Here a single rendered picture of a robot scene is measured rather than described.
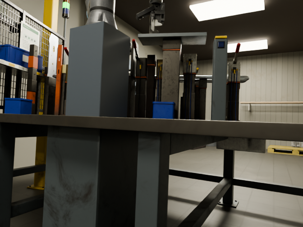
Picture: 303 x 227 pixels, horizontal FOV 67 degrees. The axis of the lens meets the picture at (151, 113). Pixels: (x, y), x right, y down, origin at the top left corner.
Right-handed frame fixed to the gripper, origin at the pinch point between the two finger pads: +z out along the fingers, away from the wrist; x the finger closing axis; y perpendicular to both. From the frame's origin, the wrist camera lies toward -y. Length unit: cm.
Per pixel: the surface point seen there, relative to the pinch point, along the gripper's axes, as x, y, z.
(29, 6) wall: 189, -151, -100
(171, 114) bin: -20, 10, 45
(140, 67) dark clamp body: 8.5, -5.2, 16.1
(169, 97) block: -8.1, 10.7, 35.5
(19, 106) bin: 2, -71, 44
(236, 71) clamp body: -3, 51, 18
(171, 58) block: -8.2, 11.1, 14.3
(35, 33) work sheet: 75, -95, -24
